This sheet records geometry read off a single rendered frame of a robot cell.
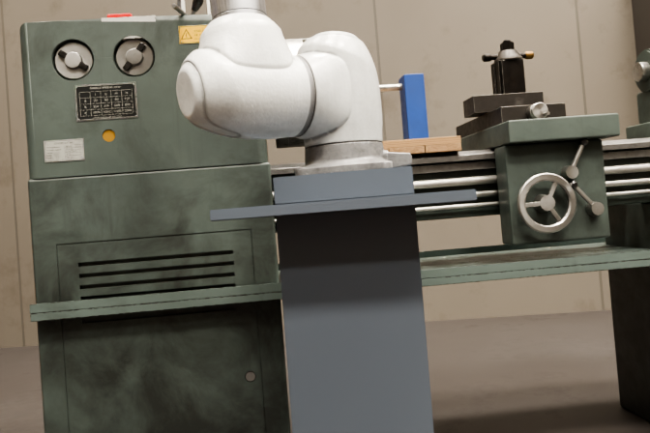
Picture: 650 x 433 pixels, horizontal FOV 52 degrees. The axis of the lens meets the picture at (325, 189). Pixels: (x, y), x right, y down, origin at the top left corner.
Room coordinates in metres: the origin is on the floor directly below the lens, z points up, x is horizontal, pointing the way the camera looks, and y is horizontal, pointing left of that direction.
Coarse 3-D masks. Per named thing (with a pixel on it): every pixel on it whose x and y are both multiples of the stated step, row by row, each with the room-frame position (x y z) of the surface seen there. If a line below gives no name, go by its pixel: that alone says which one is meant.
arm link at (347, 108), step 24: (312, 48) 1.25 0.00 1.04; (336, 48) 1.24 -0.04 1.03; (360, 48) 1.26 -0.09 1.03; (312, 72) 1.20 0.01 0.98; (336, 72) 1.22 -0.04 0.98; (360, 72) 1.25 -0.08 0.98; (336, 96) 1.22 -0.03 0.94; (360, 96) 1.24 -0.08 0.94; (312, 120) 1.22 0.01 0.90; (336, 120) 1.23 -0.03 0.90; (360, 120) 1.24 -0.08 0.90; (312, 144) 1.27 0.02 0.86
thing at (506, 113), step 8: (552, 104) 1.80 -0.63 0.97; (560, 104) 1.80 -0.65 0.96; (488, 112) 1.88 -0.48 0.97; (496, 112) 1.82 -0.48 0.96; (504, 112) 1.79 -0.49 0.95; (512, 112) 1.79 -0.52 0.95; (520, 112) 1.79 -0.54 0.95; (552, 112) 1.80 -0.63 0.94; (560, 112) 1.80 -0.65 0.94; (472, 120) 2.03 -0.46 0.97; (480, 120) 1.96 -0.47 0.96; (488, 120) 1.89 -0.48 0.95; (496, 120) 1.82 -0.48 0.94; (504, 120) 1.79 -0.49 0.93; (456, 128) 2.21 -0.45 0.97; (464, 128) 2.12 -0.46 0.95; (472, 128) 2.04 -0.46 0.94; (480, 128) 1.97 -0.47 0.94; (464, 136) 2.12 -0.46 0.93
